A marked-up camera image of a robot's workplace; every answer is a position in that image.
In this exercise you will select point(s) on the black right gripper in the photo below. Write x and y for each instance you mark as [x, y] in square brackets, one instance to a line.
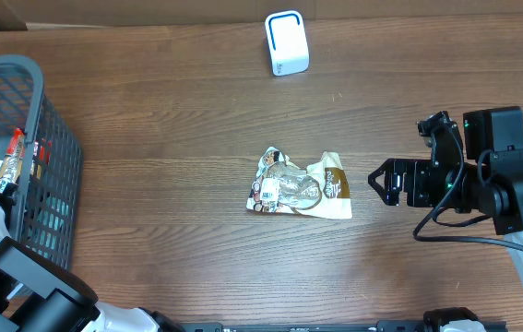
[394, 168]

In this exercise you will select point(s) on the red San Remo spaghetti pack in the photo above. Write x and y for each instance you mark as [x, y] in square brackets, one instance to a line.
[10, 169]

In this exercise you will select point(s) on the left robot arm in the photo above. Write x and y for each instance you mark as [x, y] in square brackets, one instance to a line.
[38, 295]

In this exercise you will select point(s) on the brown cardboard backdrop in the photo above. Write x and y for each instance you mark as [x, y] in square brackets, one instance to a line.
[18, 14]

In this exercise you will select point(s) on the grey plastic mesh basket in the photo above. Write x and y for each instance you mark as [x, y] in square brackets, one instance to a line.
[45, 214]

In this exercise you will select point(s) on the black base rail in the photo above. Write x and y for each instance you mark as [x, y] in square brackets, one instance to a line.
[380, 326]

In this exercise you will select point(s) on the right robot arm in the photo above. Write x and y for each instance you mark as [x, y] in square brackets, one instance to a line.
[474, 166]

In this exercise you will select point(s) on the brown white snack bag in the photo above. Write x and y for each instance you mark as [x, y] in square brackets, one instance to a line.
[319, 190]

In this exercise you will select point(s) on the white barcode scanner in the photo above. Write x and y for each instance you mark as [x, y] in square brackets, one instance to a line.
[287, 43]

